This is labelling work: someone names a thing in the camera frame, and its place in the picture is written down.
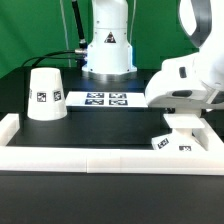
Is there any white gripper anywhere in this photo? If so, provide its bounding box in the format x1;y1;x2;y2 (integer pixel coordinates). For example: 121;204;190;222
145;54;224;110

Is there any white lamp base with tags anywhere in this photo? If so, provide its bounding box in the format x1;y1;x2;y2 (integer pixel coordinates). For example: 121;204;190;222
151;114;205;152

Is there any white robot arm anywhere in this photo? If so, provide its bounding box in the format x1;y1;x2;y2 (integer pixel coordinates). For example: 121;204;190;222
83;0;224;109

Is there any white lamp shade with tags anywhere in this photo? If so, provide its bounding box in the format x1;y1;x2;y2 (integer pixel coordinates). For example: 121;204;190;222
27;67;67;121

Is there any white sheet with tags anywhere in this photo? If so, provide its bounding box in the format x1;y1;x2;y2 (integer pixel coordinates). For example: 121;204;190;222
66;91;147;108

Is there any white U-shaped frame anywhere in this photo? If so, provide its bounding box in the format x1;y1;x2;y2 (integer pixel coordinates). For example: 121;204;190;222
0;114;224;175

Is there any black cable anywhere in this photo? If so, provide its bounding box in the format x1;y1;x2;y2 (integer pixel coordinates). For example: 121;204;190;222
21;50;88;68

